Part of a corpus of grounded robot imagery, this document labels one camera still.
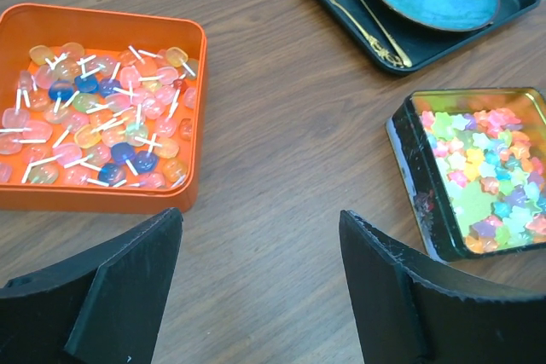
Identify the black tin of star candies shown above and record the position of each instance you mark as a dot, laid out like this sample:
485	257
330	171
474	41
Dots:
473	164

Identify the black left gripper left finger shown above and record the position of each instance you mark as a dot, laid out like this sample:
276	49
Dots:
103	305

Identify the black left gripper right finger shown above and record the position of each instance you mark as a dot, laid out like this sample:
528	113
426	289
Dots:
409	308

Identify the black serving tray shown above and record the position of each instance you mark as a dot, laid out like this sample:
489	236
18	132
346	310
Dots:
422	44

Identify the gold fork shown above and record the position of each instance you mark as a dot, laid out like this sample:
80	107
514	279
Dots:
380	51

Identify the orange box of lollipops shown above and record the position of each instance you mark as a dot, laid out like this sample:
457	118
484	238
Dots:
100	111

